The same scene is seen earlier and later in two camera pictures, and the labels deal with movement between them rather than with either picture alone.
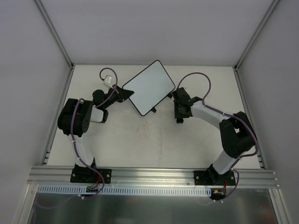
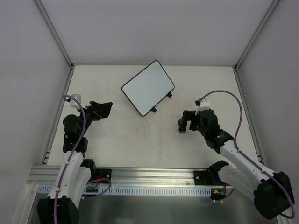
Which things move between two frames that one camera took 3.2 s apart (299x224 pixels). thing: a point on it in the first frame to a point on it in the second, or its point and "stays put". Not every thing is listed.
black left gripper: x=119 y=95 to x=95 y=110
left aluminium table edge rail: x=51 y=140 stays put
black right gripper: x=179 y=102 to x=193 y=120
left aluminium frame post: x=55 y=34 stays put
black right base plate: x=213 y=178 stays put
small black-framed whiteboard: x=150 y=87 stays put
